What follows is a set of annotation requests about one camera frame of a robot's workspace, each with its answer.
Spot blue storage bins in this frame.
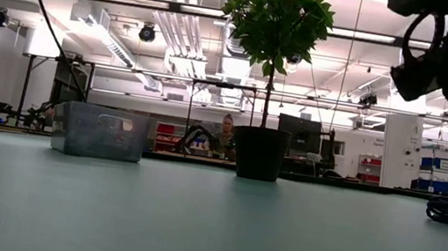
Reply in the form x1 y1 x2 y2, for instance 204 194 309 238
416 154 448 196

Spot white square pillar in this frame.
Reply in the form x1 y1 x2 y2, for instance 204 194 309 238
376 112 427 192

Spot red storage bins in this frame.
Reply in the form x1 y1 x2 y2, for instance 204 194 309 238
356 153 384 185
152 122 177 154

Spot black computer monitor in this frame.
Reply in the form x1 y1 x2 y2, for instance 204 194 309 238
273 113 327 155

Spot green potted plant black pot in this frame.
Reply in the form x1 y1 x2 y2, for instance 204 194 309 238
197 0 339 189

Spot person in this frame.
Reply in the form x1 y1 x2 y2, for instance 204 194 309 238
208 112 243 163

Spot clear plastic bin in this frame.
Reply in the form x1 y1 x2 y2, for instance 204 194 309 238
47 98 154 166

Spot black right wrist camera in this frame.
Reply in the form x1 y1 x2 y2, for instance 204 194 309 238
386 56 444 107

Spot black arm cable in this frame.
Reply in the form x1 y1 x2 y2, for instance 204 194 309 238
0 0 103 104

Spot black metal frame stand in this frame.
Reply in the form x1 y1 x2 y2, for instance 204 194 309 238
14 51 96 137

